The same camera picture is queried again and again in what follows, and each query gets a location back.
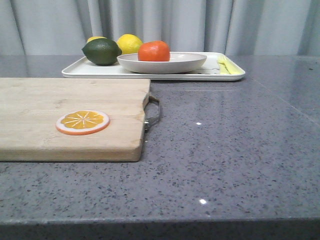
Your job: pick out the green lime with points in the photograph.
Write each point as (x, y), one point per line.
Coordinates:
(102, 51)

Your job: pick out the grey curtain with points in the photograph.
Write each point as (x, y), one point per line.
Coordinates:
(232, 27)

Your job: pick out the orange toy mandarin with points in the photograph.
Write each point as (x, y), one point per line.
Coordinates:
(154, 51)

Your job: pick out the yellow lemon behind lime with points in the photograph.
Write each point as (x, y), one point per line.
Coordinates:
(94, 38)

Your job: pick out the beige round plate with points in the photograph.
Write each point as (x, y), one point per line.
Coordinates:
(179, 62)

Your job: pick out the orange slice toy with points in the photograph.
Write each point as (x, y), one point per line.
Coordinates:
(82, 122)

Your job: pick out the wooden cutting board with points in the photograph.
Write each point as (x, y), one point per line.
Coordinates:
(30, 108)

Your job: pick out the white rectangular tray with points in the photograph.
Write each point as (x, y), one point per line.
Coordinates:
(209, 71)

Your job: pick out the pale yellow utensil right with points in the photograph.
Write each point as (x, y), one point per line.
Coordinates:
(230, 67)

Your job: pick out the metal cutting board handle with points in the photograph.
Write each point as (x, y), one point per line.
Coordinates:
(150, 121)

